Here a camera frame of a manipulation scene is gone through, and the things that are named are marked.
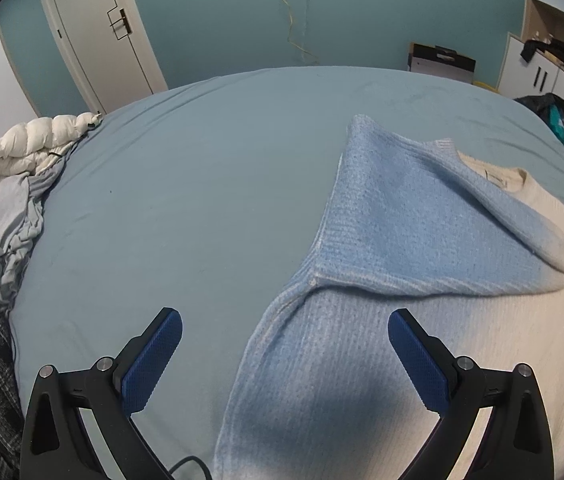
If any blue and white knit sweater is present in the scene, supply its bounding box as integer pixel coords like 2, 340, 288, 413
212, 114, 564, 480

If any black cable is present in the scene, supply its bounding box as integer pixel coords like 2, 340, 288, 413
169, 455, 213, 480

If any thin white cable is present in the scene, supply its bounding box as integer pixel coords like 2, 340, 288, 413
302, 0, 315, 56

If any black flat box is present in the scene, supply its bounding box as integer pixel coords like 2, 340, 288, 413
407, 42, 477, 86

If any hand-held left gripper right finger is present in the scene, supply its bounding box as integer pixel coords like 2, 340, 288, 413
387, 308, 555, 480

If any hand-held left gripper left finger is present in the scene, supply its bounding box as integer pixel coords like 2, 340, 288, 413
20, 307, 184, 480

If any black door handle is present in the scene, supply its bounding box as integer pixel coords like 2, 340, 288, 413
106, 8, 132, 41

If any black clothes pile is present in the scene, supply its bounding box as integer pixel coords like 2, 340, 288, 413
520, 37, 564, 68

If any dark bag with teal item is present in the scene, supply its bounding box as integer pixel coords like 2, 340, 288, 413
514, 92, 564, 168

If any yellow cable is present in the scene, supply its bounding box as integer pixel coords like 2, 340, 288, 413
272, 0, 317, 63

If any white cabinet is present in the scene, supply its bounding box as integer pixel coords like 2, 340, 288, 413
497, 32, 564, 171

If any light grey garment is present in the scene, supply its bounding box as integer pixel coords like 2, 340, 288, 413
0, 160, 70, 311

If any white puffer jacket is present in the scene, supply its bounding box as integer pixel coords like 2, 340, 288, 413
0, 111, 103, 196

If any white door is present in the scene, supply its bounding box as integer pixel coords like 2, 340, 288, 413
36, 0, 169, 113

